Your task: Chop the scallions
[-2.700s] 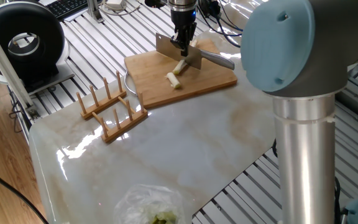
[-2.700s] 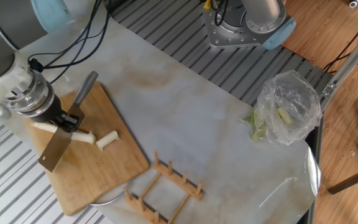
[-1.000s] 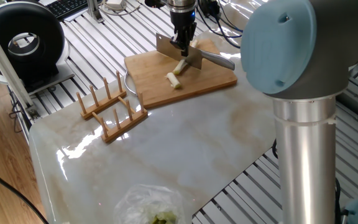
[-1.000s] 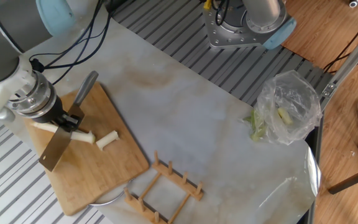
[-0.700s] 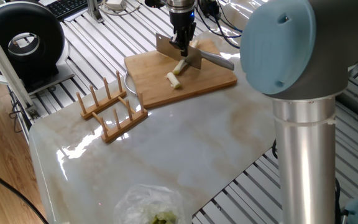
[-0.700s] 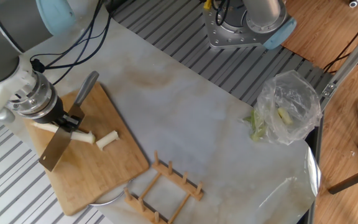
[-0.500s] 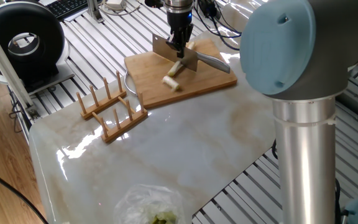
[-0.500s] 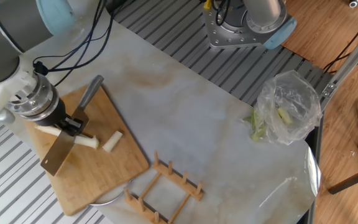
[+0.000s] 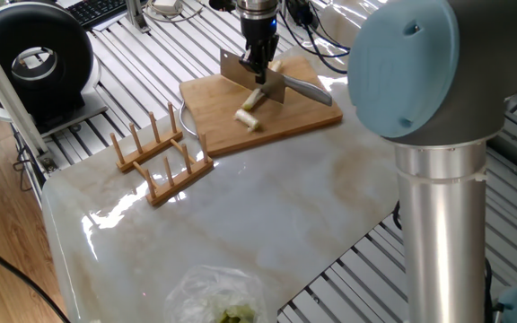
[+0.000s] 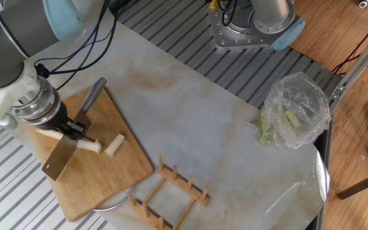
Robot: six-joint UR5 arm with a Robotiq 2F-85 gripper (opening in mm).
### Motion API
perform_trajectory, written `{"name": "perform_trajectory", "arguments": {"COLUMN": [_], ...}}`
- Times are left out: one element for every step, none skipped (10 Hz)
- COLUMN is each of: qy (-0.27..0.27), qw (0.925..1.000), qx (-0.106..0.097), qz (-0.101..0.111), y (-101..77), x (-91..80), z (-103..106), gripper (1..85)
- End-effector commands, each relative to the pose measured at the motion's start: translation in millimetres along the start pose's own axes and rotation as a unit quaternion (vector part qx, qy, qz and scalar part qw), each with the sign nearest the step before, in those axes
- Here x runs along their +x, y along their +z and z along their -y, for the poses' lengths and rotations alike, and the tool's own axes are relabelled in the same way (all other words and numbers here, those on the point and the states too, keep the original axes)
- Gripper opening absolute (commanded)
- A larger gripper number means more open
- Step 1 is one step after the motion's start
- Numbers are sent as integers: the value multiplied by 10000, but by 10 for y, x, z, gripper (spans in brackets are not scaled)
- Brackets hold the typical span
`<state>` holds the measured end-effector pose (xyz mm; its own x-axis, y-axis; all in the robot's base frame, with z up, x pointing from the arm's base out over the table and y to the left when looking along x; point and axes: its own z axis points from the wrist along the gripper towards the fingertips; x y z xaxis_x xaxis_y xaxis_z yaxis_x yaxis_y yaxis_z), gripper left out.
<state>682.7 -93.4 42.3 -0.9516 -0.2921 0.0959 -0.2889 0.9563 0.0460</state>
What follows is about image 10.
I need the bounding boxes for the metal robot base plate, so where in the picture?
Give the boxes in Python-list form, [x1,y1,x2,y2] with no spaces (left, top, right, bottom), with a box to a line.
[208,0,276,51]

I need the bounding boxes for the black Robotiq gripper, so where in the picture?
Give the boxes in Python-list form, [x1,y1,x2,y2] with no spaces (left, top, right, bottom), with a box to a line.
[36,102,87,142]

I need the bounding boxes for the wooden peg rack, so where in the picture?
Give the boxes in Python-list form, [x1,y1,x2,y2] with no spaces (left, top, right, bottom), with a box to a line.
[126,155,210,230]

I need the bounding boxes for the white scallion stalk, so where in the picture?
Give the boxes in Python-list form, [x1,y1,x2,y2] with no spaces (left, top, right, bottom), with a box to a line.
[35,128,103,153]

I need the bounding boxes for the green vegetable scraps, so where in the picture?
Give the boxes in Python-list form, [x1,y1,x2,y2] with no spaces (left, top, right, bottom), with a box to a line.
[250,111,275,146]

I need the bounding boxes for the aluminium frame beam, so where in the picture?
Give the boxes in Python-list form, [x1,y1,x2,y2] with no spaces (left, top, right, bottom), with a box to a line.
[329,19,368,112]

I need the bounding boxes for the marble pattern table sheet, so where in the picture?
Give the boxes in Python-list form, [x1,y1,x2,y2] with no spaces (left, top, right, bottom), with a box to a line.
[0,0,332,230]

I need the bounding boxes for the steel cleaver knife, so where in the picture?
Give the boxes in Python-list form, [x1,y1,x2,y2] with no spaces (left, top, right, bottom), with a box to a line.
[42,77,107,182]

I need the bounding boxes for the pale green vegetable chunk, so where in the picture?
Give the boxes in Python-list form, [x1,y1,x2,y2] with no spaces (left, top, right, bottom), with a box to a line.
[284,110,302,129]

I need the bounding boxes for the black floor cables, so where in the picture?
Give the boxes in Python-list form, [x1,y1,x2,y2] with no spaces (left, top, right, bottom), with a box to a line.
[332,9,368,76]

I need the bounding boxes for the short cut scallion piece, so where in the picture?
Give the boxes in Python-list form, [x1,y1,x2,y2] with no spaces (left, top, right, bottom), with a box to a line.
[103,134,126,157]

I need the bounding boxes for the round metal wire ring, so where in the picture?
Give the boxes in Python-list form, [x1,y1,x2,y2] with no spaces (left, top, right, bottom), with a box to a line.
[91,182,139,212]

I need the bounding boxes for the dark brown wooden bar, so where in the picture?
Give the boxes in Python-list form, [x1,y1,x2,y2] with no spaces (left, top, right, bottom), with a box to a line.
[336,167,368,201]

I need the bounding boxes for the clear plastic bag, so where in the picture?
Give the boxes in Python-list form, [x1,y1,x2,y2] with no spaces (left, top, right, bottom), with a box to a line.
[262,72,332,150]

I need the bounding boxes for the wooden cutting board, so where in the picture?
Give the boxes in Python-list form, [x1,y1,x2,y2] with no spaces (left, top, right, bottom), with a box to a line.
[24,86,155,222]

